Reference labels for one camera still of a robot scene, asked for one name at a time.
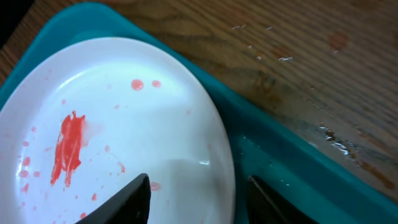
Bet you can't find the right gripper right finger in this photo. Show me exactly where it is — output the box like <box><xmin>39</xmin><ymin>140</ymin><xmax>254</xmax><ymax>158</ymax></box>
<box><xmin>247</xmin><ymin>175</ymin><xmax>317</xmax><ymax>224</ymax></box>

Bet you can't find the white plate with red stain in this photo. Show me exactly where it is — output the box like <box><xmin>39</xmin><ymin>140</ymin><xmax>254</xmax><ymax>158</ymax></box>
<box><xmin>1</xmin><ymin>38</ymin><xmax>235</xmax><ymax>223</ymax></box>

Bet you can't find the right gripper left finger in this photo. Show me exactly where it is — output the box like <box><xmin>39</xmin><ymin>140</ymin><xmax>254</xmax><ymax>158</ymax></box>
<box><xmin>76</xmin><ymin>173</ymin><xmax>151</xmax><ymax>224</ymax></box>

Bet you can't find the teal plastic serving tray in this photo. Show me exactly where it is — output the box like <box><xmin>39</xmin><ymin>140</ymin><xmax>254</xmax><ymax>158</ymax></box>
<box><xmin>1</xmin><ymin>2</ymin><xmax>397</xmax><ymax>223</ymax></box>

